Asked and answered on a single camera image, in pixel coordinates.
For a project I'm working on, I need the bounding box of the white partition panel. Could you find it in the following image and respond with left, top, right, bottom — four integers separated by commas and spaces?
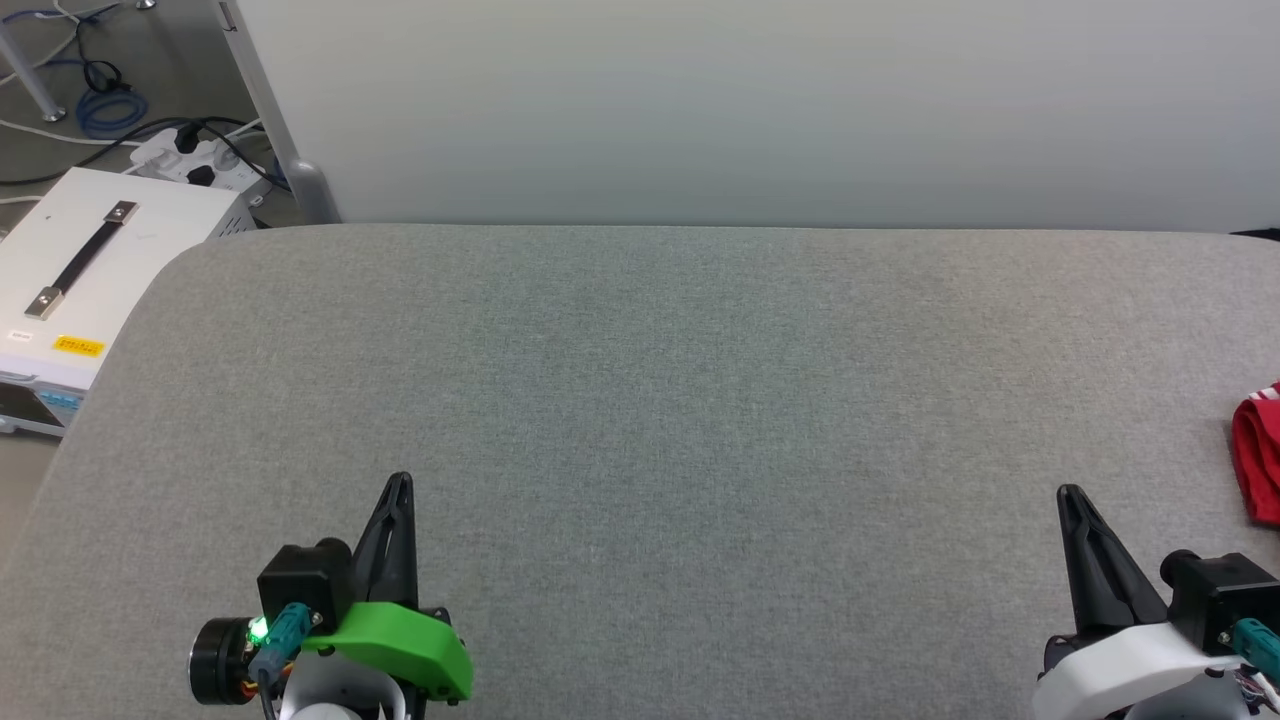
236, 0, 1280, 237

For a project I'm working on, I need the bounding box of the black power cable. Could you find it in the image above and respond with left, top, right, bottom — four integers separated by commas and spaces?
0, 116, 291, 192

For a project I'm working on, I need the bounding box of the white floor cable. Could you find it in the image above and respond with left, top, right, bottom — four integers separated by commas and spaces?
0, 113, 141, 149

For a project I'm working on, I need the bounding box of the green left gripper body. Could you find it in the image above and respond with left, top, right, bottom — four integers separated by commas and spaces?
298, 598, 475, 703

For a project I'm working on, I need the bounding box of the grey metal table leg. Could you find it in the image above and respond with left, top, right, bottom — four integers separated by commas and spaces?
0, 18, 69, 123

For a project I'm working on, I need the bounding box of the red basketball jersey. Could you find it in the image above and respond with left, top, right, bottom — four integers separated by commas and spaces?
1231, 382, 1280, 528

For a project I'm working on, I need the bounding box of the right teal plug black cable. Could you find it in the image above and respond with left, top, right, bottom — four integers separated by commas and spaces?
1228, 617, 1280, 701

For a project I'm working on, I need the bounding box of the grey metal partition post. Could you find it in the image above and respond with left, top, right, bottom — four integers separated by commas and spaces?
219, 0, 343, 224

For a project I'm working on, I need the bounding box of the black strap handle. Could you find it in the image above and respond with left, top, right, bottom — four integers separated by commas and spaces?
24, 201, 140, 321

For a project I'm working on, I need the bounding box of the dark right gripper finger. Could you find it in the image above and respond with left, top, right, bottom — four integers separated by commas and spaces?
1057, 485, 1123, 638
1068, 485, 1171, 630

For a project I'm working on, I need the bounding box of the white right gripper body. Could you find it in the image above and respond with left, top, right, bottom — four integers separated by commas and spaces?
1030, 621, 1247, 720

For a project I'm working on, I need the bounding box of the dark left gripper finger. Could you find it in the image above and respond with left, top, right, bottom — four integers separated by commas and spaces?
386, 472, 423, 608
351, 472, 403, 606

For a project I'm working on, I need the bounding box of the white power strip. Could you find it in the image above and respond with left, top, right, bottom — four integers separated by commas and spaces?
130, 127, 274, 194

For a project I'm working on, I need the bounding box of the blue coiled cable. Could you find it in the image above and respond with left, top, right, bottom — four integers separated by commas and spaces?
76, 85, 150, 140

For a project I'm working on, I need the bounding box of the black looped cable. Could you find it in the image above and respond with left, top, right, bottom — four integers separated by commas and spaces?
73, 0, 126, 97

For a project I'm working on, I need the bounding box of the white equipment box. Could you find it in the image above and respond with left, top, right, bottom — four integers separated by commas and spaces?
0, 167, 259, 439

